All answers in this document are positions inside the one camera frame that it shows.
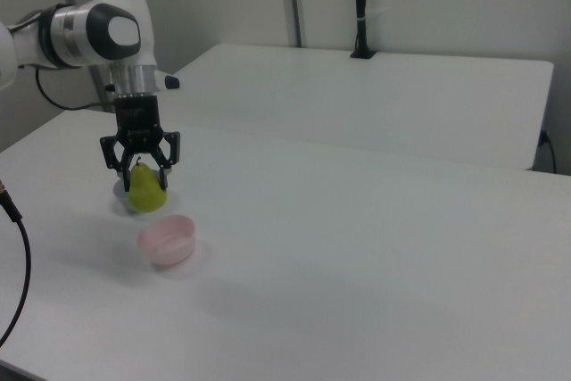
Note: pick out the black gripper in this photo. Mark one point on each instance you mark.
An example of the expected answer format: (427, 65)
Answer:
(137, 122)

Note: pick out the green pear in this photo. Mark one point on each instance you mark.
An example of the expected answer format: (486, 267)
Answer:
(145, 196)

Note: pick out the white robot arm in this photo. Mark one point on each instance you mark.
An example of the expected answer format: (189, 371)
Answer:
(71, 37)

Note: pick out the pale pink bowl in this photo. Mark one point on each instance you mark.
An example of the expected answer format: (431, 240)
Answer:
(167, 252)

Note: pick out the white side table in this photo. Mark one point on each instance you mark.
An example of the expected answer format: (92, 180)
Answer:
(357, 109)

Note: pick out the black camera stand pole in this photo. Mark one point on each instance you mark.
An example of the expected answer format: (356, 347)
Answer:
(360, 6)

